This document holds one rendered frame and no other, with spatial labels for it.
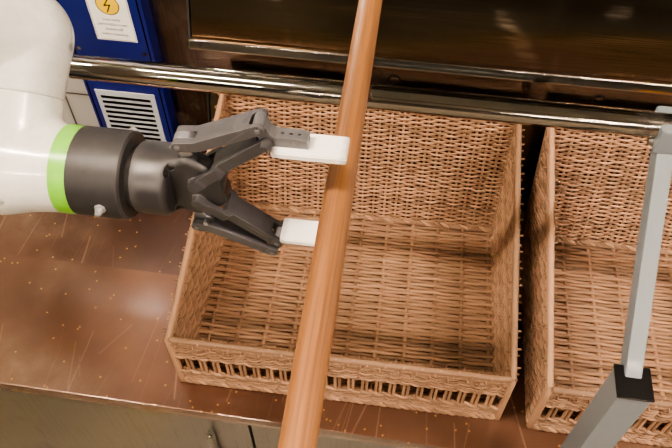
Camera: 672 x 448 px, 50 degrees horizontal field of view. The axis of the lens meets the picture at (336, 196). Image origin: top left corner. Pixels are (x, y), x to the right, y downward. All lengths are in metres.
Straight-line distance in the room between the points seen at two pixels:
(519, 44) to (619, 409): 0.61
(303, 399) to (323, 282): 0.11
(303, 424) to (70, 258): 0.98
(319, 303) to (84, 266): 0.91
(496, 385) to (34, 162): 0.75
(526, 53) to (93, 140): 0.77
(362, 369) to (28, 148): 0.62
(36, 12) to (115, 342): 0.74
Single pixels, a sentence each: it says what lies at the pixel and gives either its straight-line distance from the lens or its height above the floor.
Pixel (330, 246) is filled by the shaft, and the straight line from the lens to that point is 0.66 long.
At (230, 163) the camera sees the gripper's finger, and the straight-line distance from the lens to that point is 0.69.
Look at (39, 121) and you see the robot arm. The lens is 0.78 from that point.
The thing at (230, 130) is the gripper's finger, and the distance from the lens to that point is 0.66.
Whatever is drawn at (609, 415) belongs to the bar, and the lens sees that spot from 0.98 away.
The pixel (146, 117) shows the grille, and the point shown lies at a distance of 1.49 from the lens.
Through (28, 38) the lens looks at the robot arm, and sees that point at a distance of 0.78.
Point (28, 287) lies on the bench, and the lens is 1.49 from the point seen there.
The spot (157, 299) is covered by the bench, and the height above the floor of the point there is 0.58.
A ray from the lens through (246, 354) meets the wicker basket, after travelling 1.16.
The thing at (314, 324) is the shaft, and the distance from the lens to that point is 0.62.
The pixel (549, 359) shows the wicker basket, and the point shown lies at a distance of 1.17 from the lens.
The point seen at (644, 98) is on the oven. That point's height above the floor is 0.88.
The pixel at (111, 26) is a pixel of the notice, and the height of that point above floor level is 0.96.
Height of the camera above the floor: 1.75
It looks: 51 degrees down
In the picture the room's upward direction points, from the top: straight up
